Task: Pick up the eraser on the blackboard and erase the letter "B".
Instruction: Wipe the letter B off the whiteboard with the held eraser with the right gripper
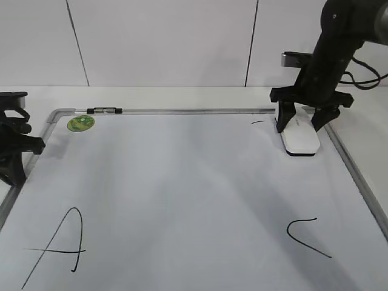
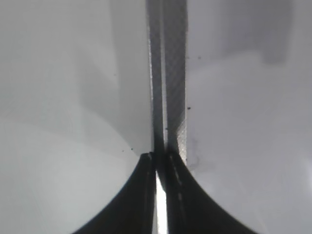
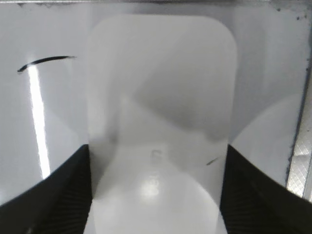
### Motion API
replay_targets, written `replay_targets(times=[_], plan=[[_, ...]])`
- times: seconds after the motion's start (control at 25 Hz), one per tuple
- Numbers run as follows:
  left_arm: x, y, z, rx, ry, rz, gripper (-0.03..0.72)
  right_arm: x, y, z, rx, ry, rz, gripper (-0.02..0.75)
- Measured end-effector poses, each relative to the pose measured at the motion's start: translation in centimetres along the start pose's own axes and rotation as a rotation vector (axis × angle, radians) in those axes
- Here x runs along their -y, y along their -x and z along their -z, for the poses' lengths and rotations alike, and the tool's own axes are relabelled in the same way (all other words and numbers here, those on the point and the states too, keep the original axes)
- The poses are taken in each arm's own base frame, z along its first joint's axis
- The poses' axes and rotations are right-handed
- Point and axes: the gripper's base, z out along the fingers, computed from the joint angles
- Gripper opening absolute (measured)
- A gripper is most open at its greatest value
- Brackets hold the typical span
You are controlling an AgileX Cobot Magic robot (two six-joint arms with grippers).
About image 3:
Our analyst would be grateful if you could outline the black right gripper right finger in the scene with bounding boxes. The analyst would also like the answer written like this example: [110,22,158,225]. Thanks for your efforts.
[220,145,312,234]

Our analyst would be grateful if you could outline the white whiteboard eraser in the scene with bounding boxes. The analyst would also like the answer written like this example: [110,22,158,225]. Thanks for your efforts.
[86,14,237,234]

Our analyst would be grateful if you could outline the white whiteboard with grey frame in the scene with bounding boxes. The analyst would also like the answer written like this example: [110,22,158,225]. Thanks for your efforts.
[0,0,312,202]

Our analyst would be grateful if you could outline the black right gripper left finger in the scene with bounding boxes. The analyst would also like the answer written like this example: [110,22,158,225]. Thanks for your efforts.
[0,144,92,234]

